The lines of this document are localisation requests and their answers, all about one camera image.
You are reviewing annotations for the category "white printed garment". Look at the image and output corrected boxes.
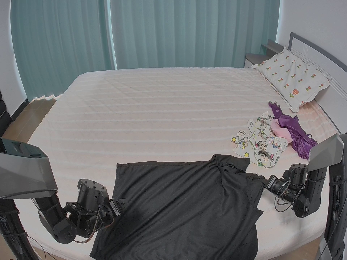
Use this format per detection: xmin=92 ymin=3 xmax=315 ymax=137
xmin=231 ymin=111 xmax=288 ymax=170

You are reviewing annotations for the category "white printed pillow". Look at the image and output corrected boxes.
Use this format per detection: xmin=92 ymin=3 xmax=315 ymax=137
xmin=252 ymin=45 xmax=332 ymax=113

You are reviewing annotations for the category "blue-green curtain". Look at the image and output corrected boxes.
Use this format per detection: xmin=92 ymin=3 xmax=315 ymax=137
xmin=108 ymin=0 xmax=280 ymax=70
xmin=10 ymin=0 xmax=117 ymax=101

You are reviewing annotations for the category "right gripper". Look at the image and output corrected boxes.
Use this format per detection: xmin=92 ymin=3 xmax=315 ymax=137
xmin=265 ymin=175 xmax=288 ymax=197

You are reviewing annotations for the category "bed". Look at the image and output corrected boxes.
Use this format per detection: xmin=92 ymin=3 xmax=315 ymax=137
xmin=14 ymin=31 xmax=347 ymax=260

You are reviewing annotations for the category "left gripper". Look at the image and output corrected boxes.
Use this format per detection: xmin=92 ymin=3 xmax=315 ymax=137
xmin=108 ymin=197 xmax=128 ymax=222

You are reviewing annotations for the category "black chest of drawers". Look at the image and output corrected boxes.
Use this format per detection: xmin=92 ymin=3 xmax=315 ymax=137
xmin=0 ymin=90 xmax=13 ymax=135

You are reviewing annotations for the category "purple garment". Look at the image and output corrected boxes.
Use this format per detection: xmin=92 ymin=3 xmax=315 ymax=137
xmin=268 ymin=100 xmax=318 ymax=160

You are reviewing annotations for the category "pink garment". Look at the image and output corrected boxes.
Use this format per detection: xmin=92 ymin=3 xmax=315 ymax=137
xmin=271 ymin=118 xmax=293 ymax=143

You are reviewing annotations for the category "grey white bedside table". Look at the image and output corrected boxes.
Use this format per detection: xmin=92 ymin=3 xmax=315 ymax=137
xmin=245 ymin=39 xmax=284 ymax=69

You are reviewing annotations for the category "black T-shirt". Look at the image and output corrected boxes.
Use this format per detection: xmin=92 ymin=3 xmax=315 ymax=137
xmin=89 ymin=154 xmax=265 ymax=260

